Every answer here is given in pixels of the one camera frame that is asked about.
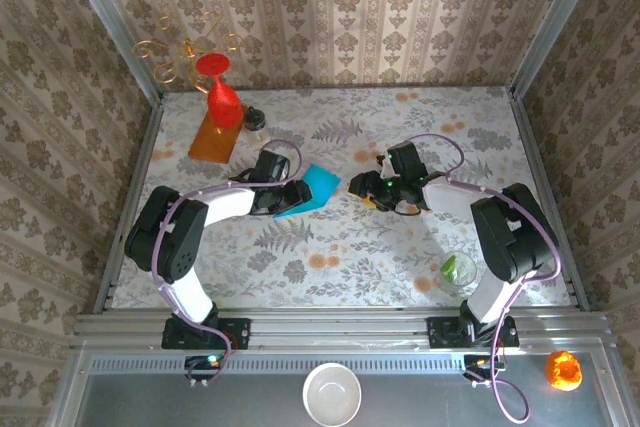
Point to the small circuit board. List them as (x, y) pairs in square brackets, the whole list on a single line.
[(202, 366), (477, 364)]

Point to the grey metal shelf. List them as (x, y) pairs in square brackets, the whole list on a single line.
[(425, 402)]

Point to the clear glass with green leaf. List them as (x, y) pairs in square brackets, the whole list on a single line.
[(457, 272)]

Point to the left small circuit board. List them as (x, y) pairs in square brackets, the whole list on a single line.
[(202, 366)]

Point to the blue paper sheet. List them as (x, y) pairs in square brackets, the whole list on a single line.
[(322, 184)]

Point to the small bottle with black cap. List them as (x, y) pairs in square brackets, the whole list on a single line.
[(255, 119)]

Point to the aluminium extrusion frame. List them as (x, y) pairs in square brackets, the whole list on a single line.
[(325, 329)]

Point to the right small circuit board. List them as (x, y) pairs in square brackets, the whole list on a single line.
[(477, 364)]

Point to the orange rectangular board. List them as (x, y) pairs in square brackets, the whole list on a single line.
[(210, 144)]

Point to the white bowl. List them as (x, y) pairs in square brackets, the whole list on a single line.
[(331, 394)]

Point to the orange crumpled ball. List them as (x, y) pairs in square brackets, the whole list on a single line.
[(563, 371)]

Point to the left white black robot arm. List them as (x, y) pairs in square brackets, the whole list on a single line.
[(170, 242)]

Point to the floral patterned table cover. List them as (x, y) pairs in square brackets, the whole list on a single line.
[(350, 272)]

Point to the red wine glass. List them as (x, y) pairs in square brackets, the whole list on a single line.
[(222, 104)]

